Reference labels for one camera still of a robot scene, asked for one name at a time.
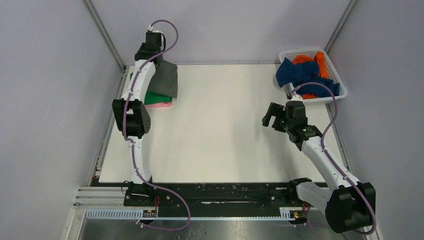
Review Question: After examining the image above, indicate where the grey t-shirt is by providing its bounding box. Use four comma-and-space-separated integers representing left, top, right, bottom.
148, 60, 178, 98

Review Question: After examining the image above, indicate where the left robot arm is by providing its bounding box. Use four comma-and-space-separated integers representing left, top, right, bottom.
112, 30, 166, 206

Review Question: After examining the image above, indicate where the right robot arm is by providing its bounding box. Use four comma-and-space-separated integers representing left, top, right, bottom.
262, 100, 377, 235

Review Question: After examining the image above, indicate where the blue t-shirt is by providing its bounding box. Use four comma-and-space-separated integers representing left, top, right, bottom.
276, 58, 340, 98

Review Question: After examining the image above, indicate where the folded green t-shirt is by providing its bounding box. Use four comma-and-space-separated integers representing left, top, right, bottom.
128, 71, 173, 105

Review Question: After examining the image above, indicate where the folded pink t-shirt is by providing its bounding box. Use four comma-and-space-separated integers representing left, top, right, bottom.
145, 102, 173, 108

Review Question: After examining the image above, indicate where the white plastic basket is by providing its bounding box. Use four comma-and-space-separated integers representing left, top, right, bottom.
278, 48, 348, 100

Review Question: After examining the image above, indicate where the orange t-shirt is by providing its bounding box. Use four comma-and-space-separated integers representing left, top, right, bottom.
293, 51, 333, 100

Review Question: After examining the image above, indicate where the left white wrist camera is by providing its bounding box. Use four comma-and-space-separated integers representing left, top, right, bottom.
147, 28, 163, 34

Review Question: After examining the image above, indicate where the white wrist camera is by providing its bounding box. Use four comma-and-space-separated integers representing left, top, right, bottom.
286, 93, 304, 102
147, 28, 163, 34

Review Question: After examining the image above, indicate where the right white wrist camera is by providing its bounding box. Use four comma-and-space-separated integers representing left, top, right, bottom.
286, 93, 304, 102

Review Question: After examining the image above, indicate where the white slotted cable duct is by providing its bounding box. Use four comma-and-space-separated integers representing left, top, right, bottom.
85, 206, 307, 222

